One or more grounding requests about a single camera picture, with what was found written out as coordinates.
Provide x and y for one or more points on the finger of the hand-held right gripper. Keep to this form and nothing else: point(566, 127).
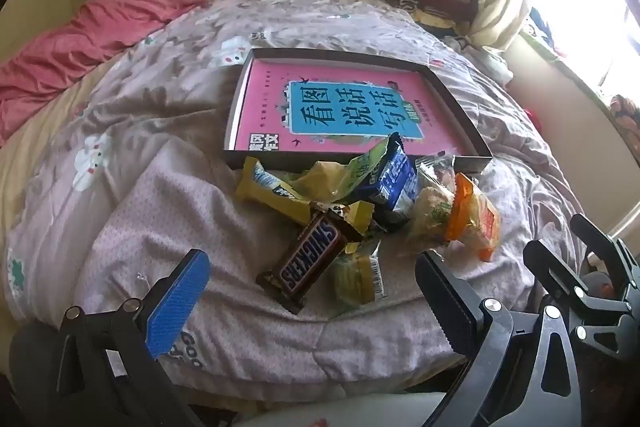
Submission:
point(600, 244)
point(550, 269)

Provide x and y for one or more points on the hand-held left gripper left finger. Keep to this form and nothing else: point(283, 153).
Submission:
point(180, 302)

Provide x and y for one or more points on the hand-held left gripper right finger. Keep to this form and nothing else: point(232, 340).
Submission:
point(450, 307)

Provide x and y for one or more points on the orange rice cracker packet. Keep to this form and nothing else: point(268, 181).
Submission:
point(475, 217)

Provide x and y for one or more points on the small green cake packet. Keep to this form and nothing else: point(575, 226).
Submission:
point(357, 279)

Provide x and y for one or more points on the beige cake packet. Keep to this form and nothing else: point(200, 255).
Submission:
point(432, 209)

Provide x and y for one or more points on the brown chocolate bar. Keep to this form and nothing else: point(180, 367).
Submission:
point(307, 264)

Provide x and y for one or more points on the clear packet with red bits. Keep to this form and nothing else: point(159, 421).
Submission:
point(434, 169)

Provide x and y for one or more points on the light green snack bag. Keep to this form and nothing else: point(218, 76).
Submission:
point(372, 162)

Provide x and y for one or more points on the shallow dark cardboard box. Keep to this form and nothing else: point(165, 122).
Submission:
point(350, 62)

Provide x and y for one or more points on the blue cookie packet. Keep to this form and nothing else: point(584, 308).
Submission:
point(397, 184)

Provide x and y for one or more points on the orange brown plush toy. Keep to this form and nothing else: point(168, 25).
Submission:
point(625, 112)

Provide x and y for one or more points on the yellow wafer bar packet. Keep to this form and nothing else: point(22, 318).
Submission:
point(265, 187)

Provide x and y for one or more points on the red plastic bag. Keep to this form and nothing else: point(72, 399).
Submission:
point(529, 113)

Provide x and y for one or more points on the crumpled yellow snack packet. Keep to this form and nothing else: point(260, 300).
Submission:
point(325, 177)

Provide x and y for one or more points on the green windowsill cloth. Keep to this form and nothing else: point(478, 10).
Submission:
point(555, 52)

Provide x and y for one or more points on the white crumpled cloth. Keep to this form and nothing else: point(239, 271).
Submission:
point(495, 62)

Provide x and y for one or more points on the pink blue book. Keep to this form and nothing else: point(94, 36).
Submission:
point(270, 107)

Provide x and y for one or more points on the pink duvet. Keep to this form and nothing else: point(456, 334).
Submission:
point(100, 27)

